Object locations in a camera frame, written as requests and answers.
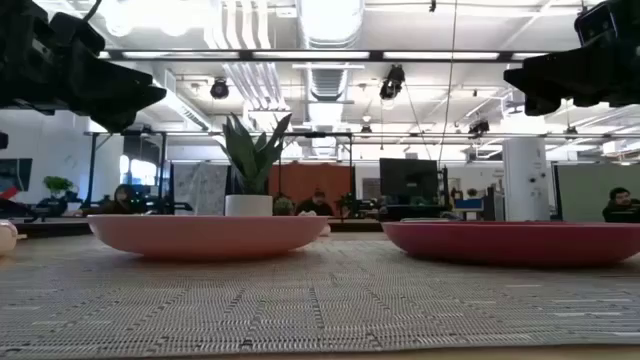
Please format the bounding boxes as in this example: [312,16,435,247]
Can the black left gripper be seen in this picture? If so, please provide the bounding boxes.
[0,0,168,134]

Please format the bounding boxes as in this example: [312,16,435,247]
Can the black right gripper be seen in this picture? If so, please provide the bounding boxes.
[503,19,640,118]

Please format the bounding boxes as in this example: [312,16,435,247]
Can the large cream donut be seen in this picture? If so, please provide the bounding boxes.
[0,219,19,257]

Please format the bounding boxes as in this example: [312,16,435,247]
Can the white round column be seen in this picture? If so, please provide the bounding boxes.
[501,137,552,223]

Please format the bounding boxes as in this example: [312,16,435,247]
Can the person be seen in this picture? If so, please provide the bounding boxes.
[601,187,640,224]
[101,183,147,216]
[295,189,335,217]

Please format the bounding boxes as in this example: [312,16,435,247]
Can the small green potted plant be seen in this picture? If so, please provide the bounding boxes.
[41,175,75,214]

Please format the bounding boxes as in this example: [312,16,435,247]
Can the grey patterned panel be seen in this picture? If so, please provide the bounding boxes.
[172,162,229,217]

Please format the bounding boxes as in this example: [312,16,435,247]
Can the snake plant in white pot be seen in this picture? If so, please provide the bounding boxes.
[219,112,293,217]

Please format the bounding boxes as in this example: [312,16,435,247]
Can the magenta plate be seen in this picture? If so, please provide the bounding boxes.
[381,220,640,267]

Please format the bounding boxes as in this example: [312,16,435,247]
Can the light pink plate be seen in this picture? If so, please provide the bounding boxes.
[87,214,330,260]

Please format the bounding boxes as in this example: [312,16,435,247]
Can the black monitor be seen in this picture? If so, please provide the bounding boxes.
[378,157,440,206]

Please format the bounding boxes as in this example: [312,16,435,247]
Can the small round green cactus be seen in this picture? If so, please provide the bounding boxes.
[272,195,297,217]

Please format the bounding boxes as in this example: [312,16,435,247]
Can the grey woven placemat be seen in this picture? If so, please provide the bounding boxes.
[0,234,640,359]

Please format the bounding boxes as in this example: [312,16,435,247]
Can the black metal frame stand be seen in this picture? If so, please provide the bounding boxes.
[81,129,169,212]

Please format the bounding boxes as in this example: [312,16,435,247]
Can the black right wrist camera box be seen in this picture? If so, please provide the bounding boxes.
[574,1,618,47]

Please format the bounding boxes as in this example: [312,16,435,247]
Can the thin black hanging cable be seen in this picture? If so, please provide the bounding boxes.
[436,0,459,167]

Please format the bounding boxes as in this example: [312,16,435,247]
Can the green partition wall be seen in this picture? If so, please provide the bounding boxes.
[552,162,640,222]

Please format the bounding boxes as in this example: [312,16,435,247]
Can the dark wall picture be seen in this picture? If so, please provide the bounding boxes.
[0,157,34,194]

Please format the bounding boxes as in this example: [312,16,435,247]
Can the black overhead frame bar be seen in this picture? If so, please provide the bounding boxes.
[97,49,551,63]

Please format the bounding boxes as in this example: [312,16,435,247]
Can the orange partition wall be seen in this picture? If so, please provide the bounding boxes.
[268,162,354,217]

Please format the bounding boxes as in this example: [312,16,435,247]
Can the silver ventilation duct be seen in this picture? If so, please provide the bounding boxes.
[296,0,367,102]

